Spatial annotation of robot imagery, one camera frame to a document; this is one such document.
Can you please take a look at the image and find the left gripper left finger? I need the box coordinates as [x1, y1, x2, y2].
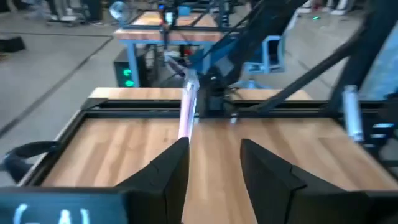
[116, 136, 190, 224]

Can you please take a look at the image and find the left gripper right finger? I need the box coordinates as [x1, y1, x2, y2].
[240, 138, 369, 224]

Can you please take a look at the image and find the pink drinking straw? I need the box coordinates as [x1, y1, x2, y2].
[177, 68, 200, 141]

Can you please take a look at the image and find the black computer tower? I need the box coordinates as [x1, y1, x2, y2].
[112, 49, 147, 88]

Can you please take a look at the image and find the silver metal rod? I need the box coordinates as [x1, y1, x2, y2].
[341, 85, 365, 143]

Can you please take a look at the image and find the wood-top blue-leg table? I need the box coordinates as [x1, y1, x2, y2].
[113, 9, 228, 90]

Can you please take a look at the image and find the black table clamp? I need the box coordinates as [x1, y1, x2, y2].
[0, 140, 60, 184]

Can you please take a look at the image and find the black floor box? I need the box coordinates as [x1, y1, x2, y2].
[0, 35, 26, 54]

